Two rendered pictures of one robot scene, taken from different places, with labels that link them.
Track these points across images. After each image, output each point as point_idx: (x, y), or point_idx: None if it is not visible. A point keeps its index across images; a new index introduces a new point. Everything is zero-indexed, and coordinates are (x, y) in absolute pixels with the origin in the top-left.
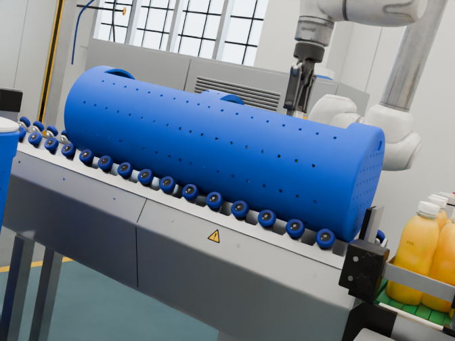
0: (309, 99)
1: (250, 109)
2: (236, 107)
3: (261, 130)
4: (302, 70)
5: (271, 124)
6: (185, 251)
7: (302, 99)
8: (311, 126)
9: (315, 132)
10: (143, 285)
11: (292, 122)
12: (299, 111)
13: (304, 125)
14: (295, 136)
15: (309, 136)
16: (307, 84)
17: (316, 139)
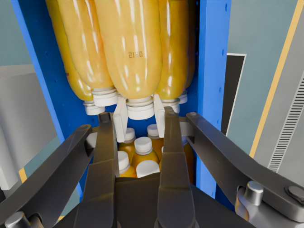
0: (71, 143)
1: (206, 171)
2: (207, 187)
3: (221, 114)
4: (232, 211)
5: (220, 109)
6: None
7: (114, 141)
8: (218, 29)
9: (225, 14)
10: None
11: (216, 77)
12: (120, 123)
13: (218, 49)
14: (226, 53)
15: (228, 23)
16: (114, 167)
17: (230, 4)
